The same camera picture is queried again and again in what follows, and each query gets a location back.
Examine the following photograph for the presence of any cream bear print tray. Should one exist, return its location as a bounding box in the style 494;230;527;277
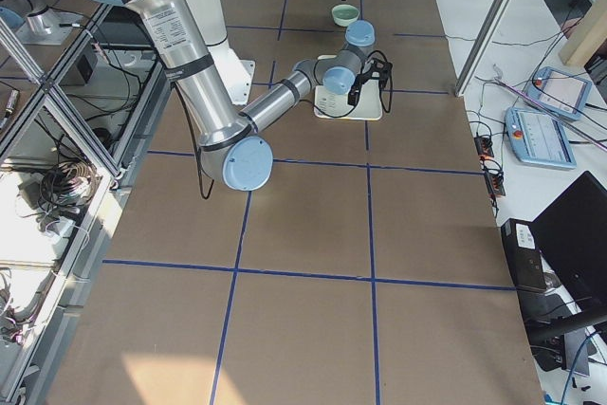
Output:
313;58;383;120

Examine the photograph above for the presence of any green bowl left side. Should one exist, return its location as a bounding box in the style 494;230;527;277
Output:
331;4;359;28

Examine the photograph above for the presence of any near blue teach pendant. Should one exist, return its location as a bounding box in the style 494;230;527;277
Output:
505;107;577;170

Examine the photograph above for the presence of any blue teach pendant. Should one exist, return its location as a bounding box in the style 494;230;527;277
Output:
505;107;577;170
525;66;591;120

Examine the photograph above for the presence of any far blue teach pendant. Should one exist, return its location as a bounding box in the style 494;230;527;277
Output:
525;66;591;120

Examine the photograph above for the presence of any black box device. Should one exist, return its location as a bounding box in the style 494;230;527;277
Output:
501;218;546;293

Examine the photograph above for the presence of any black laptop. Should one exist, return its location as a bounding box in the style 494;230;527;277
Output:
527;171;606;343

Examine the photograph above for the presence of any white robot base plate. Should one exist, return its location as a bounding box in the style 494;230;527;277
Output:
210;46;256;105

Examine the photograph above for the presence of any aluminium frame post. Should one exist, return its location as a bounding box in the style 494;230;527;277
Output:
454;0;511;97

